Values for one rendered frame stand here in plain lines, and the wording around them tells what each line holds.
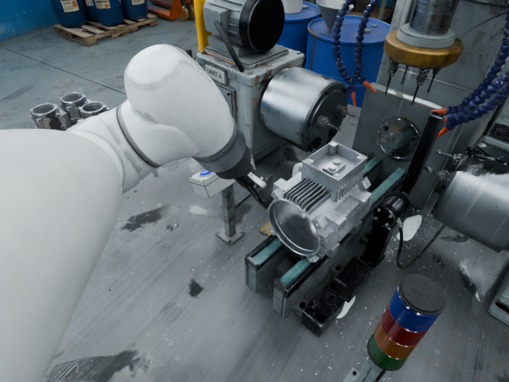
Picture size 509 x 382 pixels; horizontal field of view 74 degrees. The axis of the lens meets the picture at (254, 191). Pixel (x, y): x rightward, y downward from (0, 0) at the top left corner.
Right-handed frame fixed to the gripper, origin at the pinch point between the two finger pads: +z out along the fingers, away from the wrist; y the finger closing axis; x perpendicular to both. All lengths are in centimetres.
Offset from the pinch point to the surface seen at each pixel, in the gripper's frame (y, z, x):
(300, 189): -4.3, 4.1, -6.7
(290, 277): -10.6, 15.7, 10.4
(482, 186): -33.6, 17.7, -32.2
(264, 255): -1.8, 15.9, 10.0
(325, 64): 87, 111, -114
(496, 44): -18, 17, -70
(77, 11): 484, 143, -90
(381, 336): -34.5, -4.6, 8.6
